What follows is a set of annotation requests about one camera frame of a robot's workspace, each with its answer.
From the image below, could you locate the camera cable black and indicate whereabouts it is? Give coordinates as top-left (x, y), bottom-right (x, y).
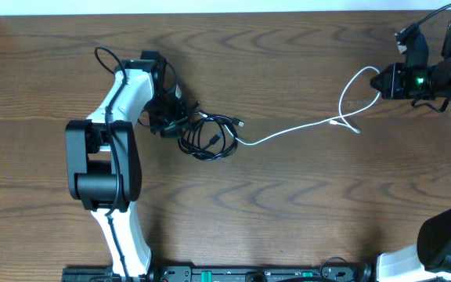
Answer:
top-left (94, 46), bottom-right (132, 281)
top-left (406, 3), bottom-right (451, 29)

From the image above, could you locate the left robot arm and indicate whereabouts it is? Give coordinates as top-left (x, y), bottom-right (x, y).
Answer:
top-left (65, 51), bottom-right (190, 281)

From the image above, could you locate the white usb cable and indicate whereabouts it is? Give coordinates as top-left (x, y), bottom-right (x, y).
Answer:
top-left (197, 65), bottom-right (383, 146)

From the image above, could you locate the left camera cable black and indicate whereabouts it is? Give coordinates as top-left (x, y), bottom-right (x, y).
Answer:
top-left (94, 46), bottom-right (132, 281)

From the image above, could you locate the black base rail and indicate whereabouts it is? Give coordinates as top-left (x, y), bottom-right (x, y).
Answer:
top-left (60, 266), bottom-right (379, 282)

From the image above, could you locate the right camera cable black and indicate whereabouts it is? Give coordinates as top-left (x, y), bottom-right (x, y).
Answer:
top-left (406, 3), bottom-right (451, 29)

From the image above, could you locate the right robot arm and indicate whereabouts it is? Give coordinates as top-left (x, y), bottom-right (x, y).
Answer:
top-left (370, 20), bottom-right (451, 281)

